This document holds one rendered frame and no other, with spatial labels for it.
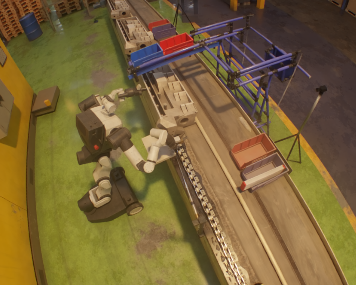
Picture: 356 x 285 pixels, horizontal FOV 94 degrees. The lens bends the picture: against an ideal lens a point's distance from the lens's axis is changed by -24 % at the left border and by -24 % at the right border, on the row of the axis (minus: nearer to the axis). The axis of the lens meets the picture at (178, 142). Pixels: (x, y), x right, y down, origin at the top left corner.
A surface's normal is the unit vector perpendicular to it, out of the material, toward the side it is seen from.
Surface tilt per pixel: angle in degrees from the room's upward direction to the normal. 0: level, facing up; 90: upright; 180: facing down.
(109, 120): 26
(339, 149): 0
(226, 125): 0
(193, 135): 0
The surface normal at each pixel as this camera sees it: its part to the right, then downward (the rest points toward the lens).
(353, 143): -0.08, -0.54
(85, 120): 0.31, -0.70
